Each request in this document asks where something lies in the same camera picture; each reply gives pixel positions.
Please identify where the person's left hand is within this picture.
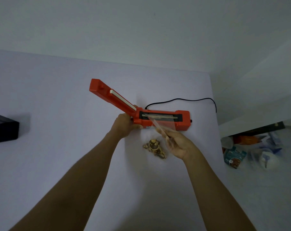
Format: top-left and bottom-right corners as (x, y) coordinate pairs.
(109, 105), (144, 140)

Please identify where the person's right hand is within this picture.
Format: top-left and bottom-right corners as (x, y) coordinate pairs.
(151, 119), (197, 162)

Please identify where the clear plastic bag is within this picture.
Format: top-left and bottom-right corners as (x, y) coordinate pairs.
(143, 113), (179, 152)

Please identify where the orange heat sealer machine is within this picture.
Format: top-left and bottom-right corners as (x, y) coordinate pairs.
(89, 78), (193, 132)

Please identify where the person's left forearm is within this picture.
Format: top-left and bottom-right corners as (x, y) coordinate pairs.
(8, 131), (123, 231)

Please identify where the person's right forearm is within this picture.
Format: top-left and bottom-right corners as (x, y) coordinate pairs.
(183, 151), (257, 231)

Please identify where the brown gold toy figurine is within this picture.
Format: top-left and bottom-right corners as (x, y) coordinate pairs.
(143, 139), (166, 159)

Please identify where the clear plastic container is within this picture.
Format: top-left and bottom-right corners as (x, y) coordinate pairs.
(221, 136), (234, 149)

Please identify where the teal snack packet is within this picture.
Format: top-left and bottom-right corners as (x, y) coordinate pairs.
(223, 146), (247, 169)

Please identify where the orange packet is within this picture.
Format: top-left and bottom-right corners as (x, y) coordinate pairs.
(233, 135), (261, 145)

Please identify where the dark flat board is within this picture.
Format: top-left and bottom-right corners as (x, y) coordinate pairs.
(239, 121), (286, 137)

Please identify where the blue clear plastic packaging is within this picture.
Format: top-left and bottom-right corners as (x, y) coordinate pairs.
(261, 132), (284, 155)

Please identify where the white plastic bag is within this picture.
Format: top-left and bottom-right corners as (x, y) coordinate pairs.
(259, 151), (280, 171)

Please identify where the black mesh basket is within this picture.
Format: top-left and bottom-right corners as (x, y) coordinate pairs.
(0, 111), (20, 143)

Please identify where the black power cable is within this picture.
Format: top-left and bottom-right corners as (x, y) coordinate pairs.
(145, 98), (217, 113)

